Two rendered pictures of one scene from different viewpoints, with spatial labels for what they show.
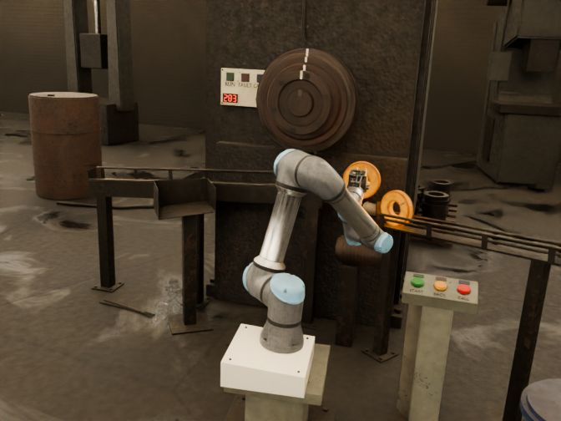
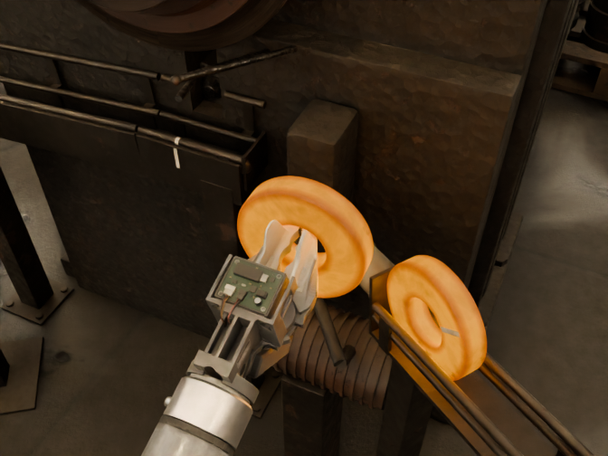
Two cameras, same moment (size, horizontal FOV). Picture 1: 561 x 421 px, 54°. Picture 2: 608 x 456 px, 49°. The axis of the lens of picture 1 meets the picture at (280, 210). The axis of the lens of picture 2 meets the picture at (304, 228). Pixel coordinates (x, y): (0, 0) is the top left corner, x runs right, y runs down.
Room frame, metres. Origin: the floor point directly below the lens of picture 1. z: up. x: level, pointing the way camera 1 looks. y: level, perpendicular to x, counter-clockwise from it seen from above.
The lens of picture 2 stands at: (1.79, -0.41, 1.37)
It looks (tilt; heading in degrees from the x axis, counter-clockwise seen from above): 45 degrees down; 9
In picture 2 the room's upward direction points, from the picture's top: straight up
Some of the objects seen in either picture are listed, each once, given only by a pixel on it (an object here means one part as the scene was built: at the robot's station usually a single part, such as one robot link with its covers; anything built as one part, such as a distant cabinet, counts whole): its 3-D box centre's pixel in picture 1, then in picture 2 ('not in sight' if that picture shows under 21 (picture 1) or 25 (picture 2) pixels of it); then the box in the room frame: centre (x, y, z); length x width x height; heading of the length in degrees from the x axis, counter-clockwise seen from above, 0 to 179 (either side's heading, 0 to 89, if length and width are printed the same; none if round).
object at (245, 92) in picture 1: (245, 88); not in sight; (2.82, 0.20, 1.15); 0.26 x 0.02 x 0.18; 74
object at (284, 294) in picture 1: (285, 296); not in sight; (1.71, -0.03, 0.54); 0.13 x 0.12 x 0.14; 35
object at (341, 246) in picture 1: (357, 291); (333, 413); (2.40, -0.38, 0.27); 0.22 x 0.13 x 0.53; 74
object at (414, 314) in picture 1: (419, 351); not in sight; (1.89, -0.55, 0.26); 0.12 x 0.12 x 0.52
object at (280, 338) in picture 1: (283, 329); not in sight; (1.71, -0.03, 0.43); 0.15 x 0.15 x 0.10
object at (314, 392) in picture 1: (280, 367); not in sight; (1.71, -0.02, 0.28); 0.32 x 0.32 x 0.04; 81
